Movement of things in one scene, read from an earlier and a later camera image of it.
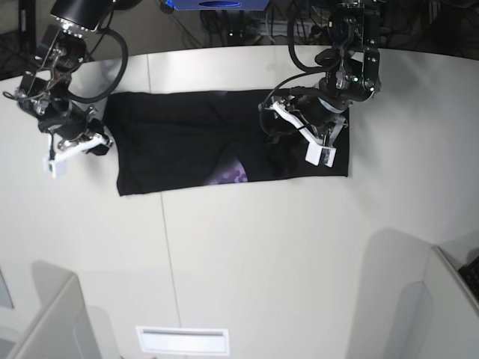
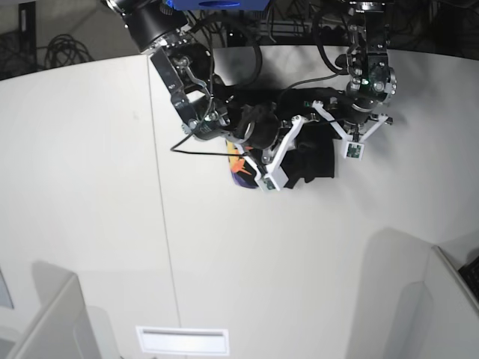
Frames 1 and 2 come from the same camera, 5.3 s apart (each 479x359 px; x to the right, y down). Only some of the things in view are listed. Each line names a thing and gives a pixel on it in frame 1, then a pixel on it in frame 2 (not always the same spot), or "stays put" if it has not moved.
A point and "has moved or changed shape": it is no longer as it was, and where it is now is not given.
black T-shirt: x=170 y=140 has moved or changed shape
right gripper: x=314 y=111 to x=357 y=110
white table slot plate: x=184 y=340 stays put
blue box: x=218 y=4 stays put
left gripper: x=74 y=122 to x=259 y=127
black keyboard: x=470 y=271 stays put
